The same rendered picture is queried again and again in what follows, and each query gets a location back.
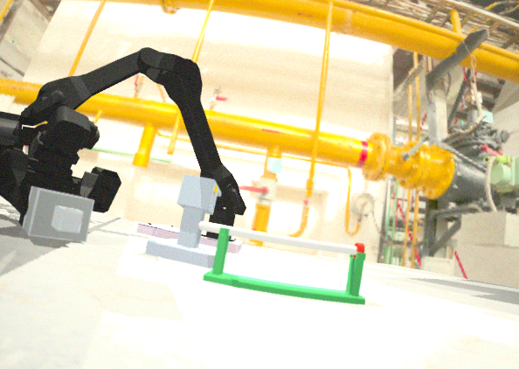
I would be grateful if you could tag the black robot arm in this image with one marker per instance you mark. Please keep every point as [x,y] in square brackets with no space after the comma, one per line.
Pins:
[69,131]

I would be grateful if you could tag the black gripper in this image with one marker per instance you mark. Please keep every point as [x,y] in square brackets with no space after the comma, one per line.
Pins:
[51,169]

